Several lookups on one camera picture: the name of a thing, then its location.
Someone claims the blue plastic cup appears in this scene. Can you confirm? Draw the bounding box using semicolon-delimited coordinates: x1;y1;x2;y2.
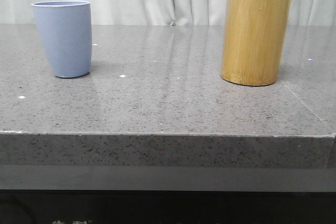
31;1;92;78

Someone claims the bamboo cylindrical holder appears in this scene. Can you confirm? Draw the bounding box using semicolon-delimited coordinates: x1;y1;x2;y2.
220;0;291;87

